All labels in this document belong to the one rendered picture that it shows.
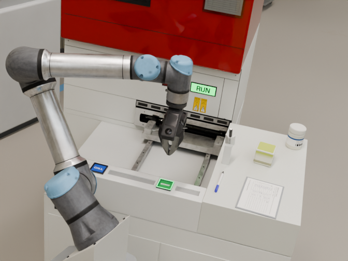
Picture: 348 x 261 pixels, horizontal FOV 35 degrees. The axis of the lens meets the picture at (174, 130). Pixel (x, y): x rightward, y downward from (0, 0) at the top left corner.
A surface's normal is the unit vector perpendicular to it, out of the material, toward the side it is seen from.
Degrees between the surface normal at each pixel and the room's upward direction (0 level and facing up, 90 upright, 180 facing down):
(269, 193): 0
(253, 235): 90
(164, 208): 90
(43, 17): 90
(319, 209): 0
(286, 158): 0
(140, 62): 63
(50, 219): 90
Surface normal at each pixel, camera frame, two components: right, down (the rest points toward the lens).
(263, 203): 0.11, -0.86
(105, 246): 0.85, 0.34
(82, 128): -0.25, 0.46
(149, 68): 0.00, 0.06
